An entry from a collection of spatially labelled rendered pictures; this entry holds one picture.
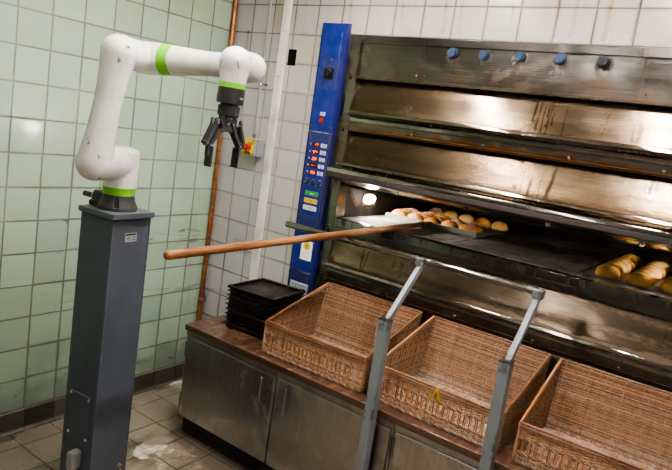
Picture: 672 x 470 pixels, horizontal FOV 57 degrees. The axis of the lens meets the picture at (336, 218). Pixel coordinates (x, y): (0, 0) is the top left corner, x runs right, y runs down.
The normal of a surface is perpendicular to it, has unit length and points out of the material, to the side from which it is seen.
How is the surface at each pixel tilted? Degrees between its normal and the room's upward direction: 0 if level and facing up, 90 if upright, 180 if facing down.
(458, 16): 90
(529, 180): 70
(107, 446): 90
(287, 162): 90
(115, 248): 90
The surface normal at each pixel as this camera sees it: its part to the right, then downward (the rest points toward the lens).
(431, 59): -0.58, 0.04
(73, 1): 0.80, 0.20
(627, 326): -0.49, -0.30
